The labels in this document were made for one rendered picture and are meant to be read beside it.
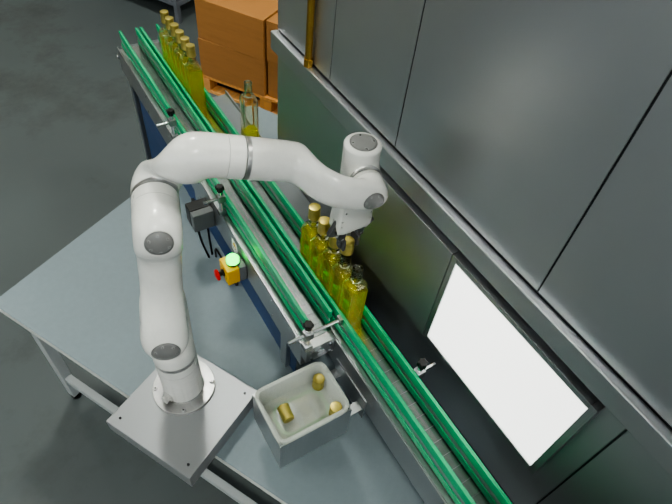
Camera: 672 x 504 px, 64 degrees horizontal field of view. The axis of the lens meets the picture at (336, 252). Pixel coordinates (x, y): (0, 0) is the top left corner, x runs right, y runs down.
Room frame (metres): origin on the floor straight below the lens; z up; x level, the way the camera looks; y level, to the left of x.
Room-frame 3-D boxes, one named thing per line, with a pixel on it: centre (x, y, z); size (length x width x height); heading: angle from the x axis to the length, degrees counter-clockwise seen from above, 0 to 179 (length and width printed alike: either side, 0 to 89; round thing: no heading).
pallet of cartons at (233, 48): (3.71, 0.52, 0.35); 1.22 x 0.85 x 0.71; 65
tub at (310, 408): (0.66, 0.04, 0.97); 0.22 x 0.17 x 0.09; 126
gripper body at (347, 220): (0.95, -0.03, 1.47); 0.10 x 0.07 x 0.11; 126
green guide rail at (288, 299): (1.54, 0.57, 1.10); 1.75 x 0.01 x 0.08; 36
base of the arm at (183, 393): (0.75, 0.42, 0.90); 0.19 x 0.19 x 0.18
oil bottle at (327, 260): (1.00, 0.01, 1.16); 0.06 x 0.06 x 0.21; 37
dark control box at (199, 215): (1.35, 0.51, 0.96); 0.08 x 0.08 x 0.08; 36
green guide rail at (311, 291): (1.58, 0.51, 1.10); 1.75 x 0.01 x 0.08; 36
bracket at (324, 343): (0.83, 0.01, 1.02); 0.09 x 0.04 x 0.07; 126
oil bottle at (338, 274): (0.95, -0.03, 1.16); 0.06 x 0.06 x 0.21; 36
